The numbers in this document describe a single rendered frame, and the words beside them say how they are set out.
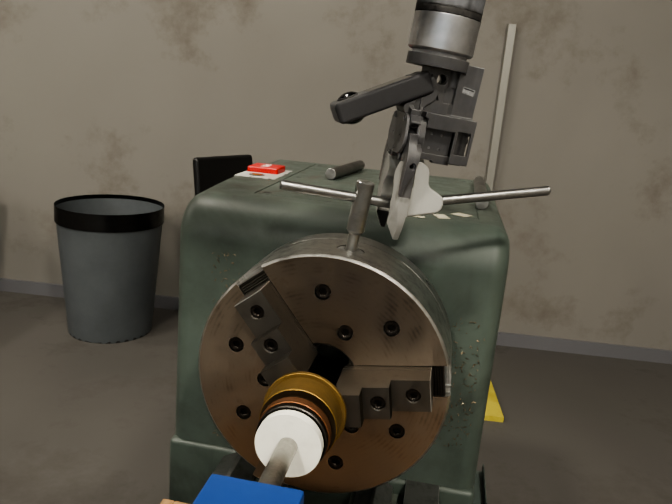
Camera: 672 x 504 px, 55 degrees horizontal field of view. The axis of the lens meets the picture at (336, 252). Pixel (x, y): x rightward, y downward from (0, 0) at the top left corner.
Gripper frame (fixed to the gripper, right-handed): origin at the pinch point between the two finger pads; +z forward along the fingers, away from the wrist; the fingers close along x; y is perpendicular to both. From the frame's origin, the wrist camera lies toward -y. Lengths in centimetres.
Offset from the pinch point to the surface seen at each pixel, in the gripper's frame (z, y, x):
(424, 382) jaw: 14.7, 4.9, -12.2
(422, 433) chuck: 23.1, 7.7, -8.9
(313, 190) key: -2.6, -9.4, -0.6
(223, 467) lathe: 43.4, -13.3, 10.5
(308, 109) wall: 7, 30, 297
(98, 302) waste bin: 121, -67, 253
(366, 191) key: -3.5, -3.3, -1.1
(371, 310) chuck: 9.4, -0.9, -5.7
